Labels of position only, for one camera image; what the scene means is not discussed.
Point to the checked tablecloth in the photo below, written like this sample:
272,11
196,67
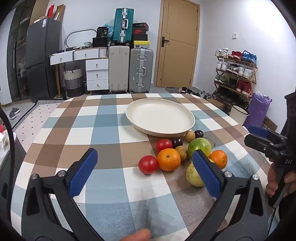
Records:
104,139

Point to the white bucket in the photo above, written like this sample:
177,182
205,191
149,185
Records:
238,114

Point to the small orange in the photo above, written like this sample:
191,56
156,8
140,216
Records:
219,158

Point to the white ribbed bin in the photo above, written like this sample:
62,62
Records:
103,52

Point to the patterned beige mat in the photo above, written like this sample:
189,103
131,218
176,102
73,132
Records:
32,118

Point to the dark purple plum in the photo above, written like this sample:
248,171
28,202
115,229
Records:
177,141
198,134

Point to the black printed bag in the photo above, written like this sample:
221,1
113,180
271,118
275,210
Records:
103,32

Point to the dark grey refrigerator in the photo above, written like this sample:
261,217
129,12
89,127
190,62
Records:
39,46

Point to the teal suitcase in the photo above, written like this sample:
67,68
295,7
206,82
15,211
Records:
120,25

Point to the grey doormat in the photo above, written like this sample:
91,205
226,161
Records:
173,89

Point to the dark glass cabinet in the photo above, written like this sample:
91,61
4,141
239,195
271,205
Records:
18,58

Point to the large cardboard box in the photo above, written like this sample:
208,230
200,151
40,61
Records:
38,11

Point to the beige suitcase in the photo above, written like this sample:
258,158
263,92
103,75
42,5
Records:
119,69

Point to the large orange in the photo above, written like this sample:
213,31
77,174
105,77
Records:
168,160

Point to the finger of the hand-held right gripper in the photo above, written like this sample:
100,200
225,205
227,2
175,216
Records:
257,131
256,142

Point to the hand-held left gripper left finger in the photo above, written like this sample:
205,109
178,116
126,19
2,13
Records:
83,171

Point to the red tomato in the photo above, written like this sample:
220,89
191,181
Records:
148,164
164,144

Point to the oval metal hoop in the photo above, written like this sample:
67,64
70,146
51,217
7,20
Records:
69,36

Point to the person's right hand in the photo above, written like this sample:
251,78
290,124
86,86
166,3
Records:
270,180

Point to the purple bag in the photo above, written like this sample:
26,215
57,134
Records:
257,109

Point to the plain black shoe box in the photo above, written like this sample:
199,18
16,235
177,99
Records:
140,37

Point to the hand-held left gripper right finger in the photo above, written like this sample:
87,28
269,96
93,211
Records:
205,171

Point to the pile of loose shoes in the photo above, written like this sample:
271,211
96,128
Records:
198,93

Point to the blue plastic bag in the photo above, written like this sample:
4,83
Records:
109,29

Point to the woven laundry basket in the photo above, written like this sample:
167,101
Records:
72,81

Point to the wooden door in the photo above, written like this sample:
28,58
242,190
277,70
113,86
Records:
178,58

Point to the person's left hand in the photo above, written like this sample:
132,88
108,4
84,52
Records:
138,236

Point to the yellow spotted guava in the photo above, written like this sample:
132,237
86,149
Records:
194,176

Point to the pale green guava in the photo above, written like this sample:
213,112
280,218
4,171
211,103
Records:
200,147

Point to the black red shoe box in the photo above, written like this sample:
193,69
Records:
140,29

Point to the brown patterned doormat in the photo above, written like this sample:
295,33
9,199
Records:
270,124

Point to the cream round plate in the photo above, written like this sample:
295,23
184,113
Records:
159,115

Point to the black case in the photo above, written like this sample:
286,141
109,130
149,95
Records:
100,42

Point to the shoe rack with shoes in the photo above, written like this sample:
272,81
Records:
242,71

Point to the flat cardboard box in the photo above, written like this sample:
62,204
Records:
60,12

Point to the white drawer desk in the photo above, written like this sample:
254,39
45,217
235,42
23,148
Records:
97,74

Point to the silver suitcase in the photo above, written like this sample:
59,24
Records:
141,69

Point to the grey slipper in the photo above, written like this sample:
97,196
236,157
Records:
12,115
15,110

